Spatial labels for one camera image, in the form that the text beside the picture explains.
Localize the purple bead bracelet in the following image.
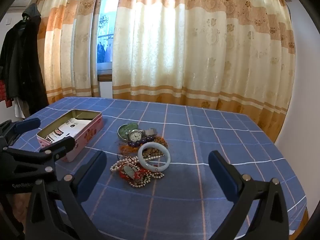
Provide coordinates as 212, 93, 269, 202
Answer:
127, 136, 157, 147

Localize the narrow cream orange curtain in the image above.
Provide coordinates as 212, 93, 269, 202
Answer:
37, 0, 107, 105

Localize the green jade bangle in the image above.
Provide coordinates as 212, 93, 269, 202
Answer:
117, 123, 139, 142

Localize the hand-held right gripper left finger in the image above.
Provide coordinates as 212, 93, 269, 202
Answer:
25, 151, 108, 240

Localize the brown bead bracelet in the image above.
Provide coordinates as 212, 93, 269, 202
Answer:
142, 135, 169, 156

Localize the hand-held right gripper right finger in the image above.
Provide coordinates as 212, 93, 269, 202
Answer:
208, 150, 297, 240

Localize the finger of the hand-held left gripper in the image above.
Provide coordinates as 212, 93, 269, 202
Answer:
2, 136, 76, 175
0, 117, 41, 150

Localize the red quilted garment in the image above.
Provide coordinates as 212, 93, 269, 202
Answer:
0, 79, 13, 109

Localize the wide cream orange curtain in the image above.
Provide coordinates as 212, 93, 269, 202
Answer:
112, 0, 297, 143

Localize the pink tin box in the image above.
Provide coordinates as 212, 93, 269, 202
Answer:
36, 109, 103, 162

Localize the window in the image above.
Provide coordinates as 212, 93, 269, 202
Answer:
96, 0, 125, 76

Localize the pearl necklace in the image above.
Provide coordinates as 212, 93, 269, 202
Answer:
110, 155, 165, 188

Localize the black hanging coat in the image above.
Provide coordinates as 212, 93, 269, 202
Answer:
0, 3, 49, 117

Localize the white hanging garment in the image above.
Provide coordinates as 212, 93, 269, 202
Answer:
12, 97, 26, 118

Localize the blue plaid tablecloth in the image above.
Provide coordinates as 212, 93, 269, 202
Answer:
10, 97, 308, 240

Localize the white jade bangle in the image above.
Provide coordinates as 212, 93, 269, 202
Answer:
137, 142, 172, 169

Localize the silver wristwatch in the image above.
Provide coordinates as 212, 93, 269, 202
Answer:
127, 128, 158, 142

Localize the orange cord necklace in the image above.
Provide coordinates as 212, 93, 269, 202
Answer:
117, 142, 141, 156

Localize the printed paper sheet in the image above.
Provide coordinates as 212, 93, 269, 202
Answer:
45, 118, 93, 143

